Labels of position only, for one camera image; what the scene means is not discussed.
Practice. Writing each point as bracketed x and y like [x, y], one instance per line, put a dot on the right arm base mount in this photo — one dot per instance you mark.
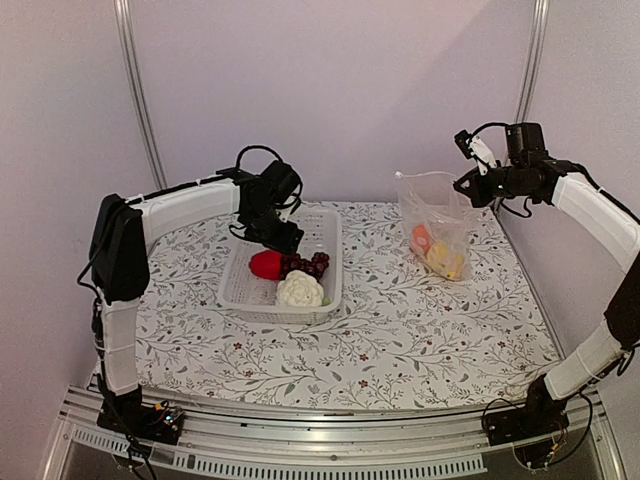
[504, 422]

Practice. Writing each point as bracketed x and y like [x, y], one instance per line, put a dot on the right aluminium frame post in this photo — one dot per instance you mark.
[533, 59]

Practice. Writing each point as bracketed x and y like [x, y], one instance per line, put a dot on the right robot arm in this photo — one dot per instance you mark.
[532, 173]

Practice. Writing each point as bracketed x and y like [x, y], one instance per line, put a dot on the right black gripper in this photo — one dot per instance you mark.
[478, 194]

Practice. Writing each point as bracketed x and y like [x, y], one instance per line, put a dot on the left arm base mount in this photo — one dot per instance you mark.
[126, 414]

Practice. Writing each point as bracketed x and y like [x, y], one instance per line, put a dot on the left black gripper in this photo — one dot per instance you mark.
[287, 242]

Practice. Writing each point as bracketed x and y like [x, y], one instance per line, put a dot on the front aluminium rail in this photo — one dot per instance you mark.
[235, 440]

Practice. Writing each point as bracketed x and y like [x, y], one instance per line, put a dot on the red toy bell pepper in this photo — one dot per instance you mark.
[266, 265]

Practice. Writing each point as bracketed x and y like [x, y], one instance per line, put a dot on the dark purple toy grapes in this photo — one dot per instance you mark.
[316, 266]

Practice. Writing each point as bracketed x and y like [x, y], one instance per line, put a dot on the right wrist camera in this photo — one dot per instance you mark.
[474, 148]

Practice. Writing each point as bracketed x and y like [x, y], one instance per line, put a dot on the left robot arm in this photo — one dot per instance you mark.
[126, 230]

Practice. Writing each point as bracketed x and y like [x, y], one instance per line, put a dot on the white plastic basket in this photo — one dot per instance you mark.
[261, 285]

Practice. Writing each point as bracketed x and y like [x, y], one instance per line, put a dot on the clear zip top bag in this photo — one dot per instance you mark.
[430, 199]

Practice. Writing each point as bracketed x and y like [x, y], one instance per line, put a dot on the floral table mat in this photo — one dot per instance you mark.
[402, 338]

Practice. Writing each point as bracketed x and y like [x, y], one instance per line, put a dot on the aluminium frame post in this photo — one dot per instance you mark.
[533, 59]
[124, 22]

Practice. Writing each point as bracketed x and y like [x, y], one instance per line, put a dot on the left aluminium frame post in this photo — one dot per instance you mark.
[124, 22]

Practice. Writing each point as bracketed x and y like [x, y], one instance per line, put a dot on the white toy cauliflower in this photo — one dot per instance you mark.
[299, 289]

